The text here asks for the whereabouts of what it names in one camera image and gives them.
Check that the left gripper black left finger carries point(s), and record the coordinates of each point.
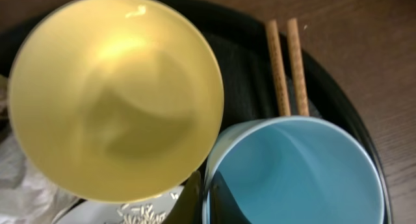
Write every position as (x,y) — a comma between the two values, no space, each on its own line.
(188,208)

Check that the crumpled white tissue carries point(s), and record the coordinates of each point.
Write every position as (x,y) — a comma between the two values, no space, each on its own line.
(27,196)

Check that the blue plastic cup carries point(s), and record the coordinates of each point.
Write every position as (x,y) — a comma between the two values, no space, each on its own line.
(296,170)

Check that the grey plate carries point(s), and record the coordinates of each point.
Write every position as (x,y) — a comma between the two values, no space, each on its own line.
(91,212)

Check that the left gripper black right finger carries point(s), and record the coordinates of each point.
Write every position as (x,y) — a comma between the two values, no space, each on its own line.
(223,208)

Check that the wooden chopstick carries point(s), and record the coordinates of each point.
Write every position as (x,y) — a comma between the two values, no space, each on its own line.
(278,72)
(297,67)

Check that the yellow plastic bowl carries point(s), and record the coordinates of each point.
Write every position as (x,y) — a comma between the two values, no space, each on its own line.
(116,100)

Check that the food scraps on plate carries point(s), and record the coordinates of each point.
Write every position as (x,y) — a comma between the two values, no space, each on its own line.
(154,211)

